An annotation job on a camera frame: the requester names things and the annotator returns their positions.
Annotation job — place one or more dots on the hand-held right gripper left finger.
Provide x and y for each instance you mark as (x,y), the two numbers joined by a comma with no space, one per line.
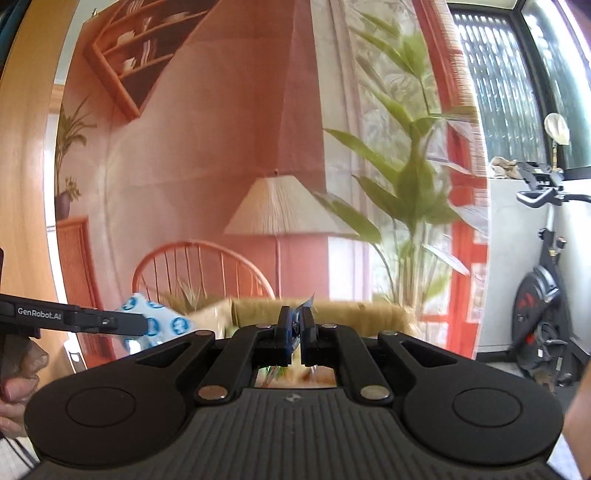
(286,323)

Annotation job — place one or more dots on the wooden door frame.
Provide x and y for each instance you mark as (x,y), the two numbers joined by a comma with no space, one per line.
(27,138)

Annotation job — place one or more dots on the white round lamp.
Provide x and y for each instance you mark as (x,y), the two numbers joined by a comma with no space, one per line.
(556,129)

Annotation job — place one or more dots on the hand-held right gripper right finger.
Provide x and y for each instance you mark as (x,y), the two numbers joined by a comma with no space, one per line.
(308,332)

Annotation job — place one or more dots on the white cloth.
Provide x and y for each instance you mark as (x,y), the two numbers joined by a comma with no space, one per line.
(504,167)

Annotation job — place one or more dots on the black exercise bike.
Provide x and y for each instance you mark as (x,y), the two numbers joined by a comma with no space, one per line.
(540,300)

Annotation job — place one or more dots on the person's left hand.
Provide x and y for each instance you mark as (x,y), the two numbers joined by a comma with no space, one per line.
(18,383)

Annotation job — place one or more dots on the white packet with blue circles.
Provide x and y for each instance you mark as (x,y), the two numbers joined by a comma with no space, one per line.
(171,323)

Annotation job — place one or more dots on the cardboard box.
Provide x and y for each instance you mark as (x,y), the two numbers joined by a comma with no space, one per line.
(360,318)

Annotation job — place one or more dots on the black framed window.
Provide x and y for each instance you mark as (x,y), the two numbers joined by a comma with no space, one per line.
(503,83)

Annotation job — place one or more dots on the blue snack packet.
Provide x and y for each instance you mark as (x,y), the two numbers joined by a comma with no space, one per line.
(305,307)

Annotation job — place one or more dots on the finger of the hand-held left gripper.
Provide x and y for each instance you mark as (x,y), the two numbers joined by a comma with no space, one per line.
(115,322)

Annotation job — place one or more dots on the person's right forearm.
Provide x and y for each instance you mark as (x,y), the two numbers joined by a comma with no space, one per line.
(581,429)

